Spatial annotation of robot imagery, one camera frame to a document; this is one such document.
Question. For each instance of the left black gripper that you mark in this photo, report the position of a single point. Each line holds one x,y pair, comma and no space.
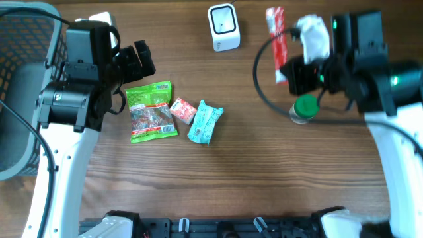
135,71

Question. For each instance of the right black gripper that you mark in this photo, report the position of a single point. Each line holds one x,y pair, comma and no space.
294,70

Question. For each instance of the green lid stock jar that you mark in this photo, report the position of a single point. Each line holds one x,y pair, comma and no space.
304,109

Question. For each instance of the green gummy candy bag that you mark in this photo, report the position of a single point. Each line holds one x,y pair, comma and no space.
149,112

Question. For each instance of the red snack stick wrapper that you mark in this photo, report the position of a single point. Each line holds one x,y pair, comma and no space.
275,19

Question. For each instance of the red white tissue pack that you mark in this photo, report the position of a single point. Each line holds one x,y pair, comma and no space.
183,110

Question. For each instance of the mint green wipes pack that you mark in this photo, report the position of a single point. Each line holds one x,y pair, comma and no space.
204,122

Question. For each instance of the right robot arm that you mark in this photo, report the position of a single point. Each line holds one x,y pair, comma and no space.
352,57

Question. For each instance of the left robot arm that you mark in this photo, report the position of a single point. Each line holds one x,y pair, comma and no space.
71,112

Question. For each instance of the white barcode scanner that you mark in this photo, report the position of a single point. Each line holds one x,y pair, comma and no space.
224,27

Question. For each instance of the grey plastic shopping basket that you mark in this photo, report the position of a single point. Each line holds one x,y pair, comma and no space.
32,49

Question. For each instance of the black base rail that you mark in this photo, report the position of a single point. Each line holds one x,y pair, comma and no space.
295,227

